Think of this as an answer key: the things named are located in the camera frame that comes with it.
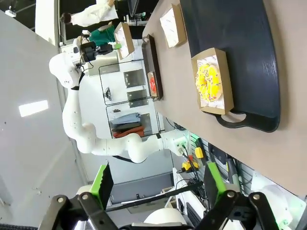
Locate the brown plastic tray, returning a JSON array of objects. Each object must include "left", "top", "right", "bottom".
[{"left": 141, "top": 34, "right": 164, "bottom": 103}]

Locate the yellow sprinkled donut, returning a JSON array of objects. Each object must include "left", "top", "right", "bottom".
[{"left": 195, "top": 62, "right": 223, "bottom": 100}]

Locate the thin black rod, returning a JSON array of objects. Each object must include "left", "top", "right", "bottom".
[{"left": 105, "top": 181, "right": 204, "bottom": 211}]

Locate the slatted aluminium panel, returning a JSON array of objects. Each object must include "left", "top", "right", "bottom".
[{"left": 189, "top": 134, "right": 255, "bottom": 192}]

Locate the dark green folded cloth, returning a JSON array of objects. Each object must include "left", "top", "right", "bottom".
[{"left": 111, "top": 122, "right": 142, "bottom": 131}]

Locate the rectangular ceiling light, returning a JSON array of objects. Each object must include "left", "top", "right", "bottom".
[{"left": 18, "top": 100, "right": 49, "bottom": 117}]

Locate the grey drawer panel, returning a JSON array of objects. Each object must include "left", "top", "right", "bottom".
[
  {"left": 126, "top": 89, "right": 148, "bottom": 108},
  {"left": 123, "top": 69, "right": 146, "bottom": 88}
]

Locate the person in green top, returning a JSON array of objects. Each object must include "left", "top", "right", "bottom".
[{"left": 76, "top": 25, "right": 117, "bottom": 47}]

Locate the kraft paper box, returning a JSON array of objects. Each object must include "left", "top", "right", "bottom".
[
  {"left": 159, "top": 3, "right": 188, "bottom": 48},
  {"left": 114, "top": 22, "right": 135, "bottom": 60},
  {"left": 147, "top": 71, "right": 161, "bottom": 98},
  {"left": 191, "top": 47, "right": 235, "bottom": 115}
]

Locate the person in white shirt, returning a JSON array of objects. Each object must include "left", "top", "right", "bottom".
[{"left": 59, "top": 0, "right": 119, "bottom": 27}]

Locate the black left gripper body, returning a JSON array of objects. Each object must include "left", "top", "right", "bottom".
[{"left": 81, "top": 41, "right": 99, "bottom": 62}]

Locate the black wire frame shelf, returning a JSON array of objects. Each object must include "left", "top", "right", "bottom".
[{"left": 98, "top": 59, "right": 156, "bottom": 106}]

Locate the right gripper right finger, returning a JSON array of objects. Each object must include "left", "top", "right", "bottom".
[{"left": 196, "top": 162, "right": 280, "bottom": 230}]

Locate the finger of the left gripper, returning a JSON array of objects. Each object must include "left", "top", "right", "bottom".
[{"left": 96, "top": 42, "right": 121, "bottom": 55}]

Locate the red glazed donut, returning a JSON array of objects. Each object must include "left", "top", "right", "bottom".
[{"left": 149, "top": 77, "right": 158, "bottom": 94}]

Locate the blue-grey folded cloth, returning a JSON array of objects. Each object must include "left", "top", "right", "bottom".
[{"left": 111, "top": 112, "right": 142, "bottom": 125}]

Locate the orange folded cloth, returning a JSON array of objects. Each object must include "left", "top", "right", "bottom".
[{"left": 113, "top": 126, "right": 144, "bottom": 138}]

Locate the black plastic tray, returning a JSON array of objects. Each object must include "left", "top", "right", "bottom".
[{"left": 179, "top": 0, "right": 281, "bottom": 133}]

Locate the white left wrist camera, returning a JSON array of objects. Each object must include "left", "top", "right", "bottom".
[{"left": 72, "top": 38, "right": 83, "bottom": 56}]

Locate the glass shelf cabinet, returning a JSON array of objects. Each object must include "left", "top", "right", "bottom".
[{"left": 105, "top": 105, "right": 166, "bottom": 139}]

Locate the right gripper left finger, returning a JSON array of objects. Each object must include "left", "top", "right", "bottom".
[{"left": 39, "top": 162, "right": 118, "bottom": 230}]

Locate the yellow box red button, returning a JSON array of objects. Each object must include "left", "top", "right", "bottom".
[{"left": 182, "top": 155, "right": 200, "bottom": 172}]

